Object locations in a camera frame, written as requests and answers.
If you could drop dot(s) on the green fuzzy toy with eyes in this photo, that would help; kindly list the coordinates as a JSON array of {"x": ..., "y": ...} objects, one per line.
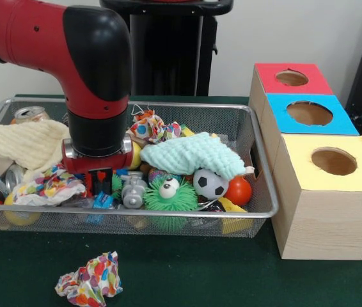
[{"x": 171, "y": 195}]

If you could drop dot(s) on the red ball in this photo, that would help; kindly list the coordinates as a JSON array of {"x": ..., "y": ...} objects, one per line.
[{"x": 240, "y": 190}]

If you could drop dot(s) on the crushed silver can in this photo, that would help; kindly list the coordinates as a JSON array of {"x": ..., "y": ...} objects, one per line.
[{"x": 31, "y": 114}]

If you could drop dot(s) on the yellow cheese wedge toy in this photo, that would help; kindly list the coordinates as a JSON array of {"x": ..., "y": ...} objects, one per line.
[{"x": 232, "y": 208}]

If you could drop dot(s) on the black and white soccer ball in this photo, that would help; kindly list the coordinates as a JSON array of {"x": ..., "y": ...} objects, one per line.
[{"x": 210, "y": 184}]

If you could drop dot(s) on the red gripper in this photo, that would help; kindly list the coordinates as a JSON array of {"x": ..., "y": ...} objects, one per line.
[{"x": 98, "y": 165}]

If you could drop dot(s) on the grey robot toy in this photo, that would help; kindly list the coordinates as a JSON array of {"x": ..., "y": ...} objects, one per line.
[{"x": 133, "y": 190}]

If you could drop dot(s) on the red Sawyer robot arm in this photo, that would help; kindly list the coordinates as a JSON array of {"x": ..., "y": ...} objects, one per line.
[{"x": 59, "y": 45}]

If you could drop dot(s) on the mint green waffle cloth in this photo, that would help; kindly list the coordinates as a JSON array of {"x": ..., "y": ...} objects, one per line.
[{"x": 194, "y": 153}]

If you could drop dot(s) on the yellow ball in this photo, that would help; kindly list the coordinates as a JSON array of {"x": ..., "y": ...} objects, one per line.
[{"x": 136, "y": 155}]

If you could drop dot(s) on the cream waffle cloth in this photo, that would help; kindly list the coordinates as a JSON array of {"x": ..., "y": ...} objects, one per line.
[{"x": 15, "y": 144}]

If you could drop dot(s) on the wooden box with three holes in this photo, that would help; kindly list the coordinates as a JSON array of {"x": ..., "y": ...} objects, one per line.
[{"x": 325, "y": 211}]

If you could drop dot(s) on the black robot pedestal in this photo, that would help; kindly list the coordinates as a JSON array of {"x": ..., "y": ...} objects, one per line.
[{"x": 174, "y": 57}]

